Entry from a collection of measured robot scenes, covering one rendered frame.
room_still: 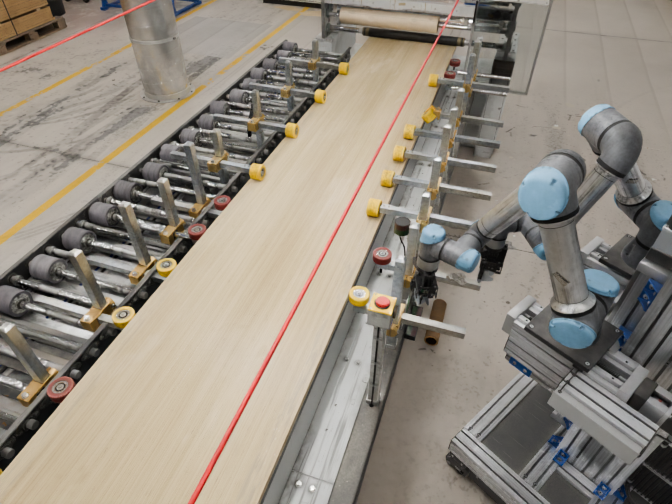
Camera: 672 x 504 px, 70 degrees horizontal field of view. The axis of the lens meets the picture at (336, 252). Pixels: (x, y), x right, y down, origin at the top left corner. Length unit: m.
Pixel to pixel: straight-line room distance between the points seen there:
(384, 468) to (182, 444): 1.17
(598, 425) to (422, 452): 1.07
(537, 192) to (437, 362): 1.71
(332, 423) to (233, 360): 0.44
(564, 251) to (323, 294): 0.90
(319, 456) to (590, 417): 0.87
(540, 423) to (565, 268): 1.25
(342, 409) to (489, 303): 1.56
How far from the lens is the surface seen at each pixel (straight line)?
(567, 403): 1.69
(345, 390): 1.94
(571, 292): 1.43
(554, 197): 1.26
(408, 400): 2.67
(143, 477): 1.58
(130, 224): 2.08
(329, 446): 1.83
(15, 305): 2.32
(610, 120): 1.73
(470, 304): 3.15
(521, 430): 2.47
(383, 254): 2.03
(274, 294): 1.88
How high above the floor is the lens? 2.27
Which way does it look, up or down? 42 degrees down
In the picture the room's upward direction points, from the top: straight up
